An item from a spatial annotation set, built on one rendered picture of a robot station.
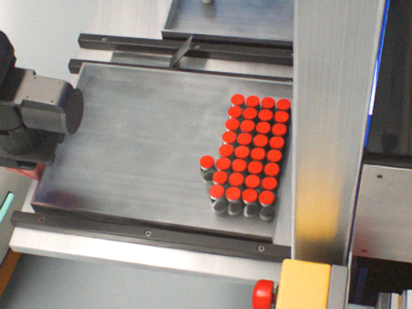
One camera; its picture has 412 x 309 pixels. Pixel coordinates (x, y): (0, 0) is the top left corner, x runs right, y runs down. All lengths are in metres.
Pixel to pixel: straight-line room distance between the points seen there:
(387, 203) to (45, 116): 0.42
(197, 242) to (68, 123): 0.24
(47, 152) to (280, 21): 0.47
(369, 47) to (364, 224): 0.27
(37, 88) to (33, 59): 1.61
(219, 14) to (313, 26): 0.72
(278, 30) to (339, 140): 0.59
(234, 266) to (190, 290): 0.96
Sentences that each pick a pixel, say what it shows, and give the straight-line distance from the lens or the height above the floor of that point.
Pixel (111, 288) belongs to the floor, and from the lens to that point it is 2.00.
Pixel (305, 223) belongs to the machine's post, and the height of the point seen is 1.08.
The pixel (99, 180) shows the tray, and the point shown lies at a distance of 1.10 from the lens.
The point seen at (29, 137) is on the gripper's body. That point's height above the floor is 1.02.
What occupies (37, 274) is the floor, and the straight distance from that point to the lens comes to 2.07.
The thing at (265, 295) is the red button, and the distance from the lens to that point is 0.84.
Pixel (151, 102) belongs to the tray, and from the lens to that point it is 1.16.
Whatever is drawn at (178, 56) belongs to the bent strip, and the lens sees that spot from 1.18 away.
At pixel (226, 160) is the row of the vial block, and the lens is 1.03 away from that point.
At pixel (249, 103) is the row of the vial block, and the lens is 1.09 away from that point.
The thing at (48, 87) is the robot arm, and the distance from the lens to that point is 0.91.
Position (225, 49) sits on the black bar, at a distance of 1.19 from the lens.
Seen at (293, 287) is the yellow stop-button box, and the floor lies 1.03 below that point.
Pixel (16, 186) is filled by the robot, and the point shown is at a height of 0.24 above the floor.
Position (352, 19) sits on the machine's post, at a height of 1.39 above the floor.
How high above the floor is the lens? 1.79
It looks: 56 degrees down
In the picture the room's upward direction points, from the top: 10 degrees counter-clockwise
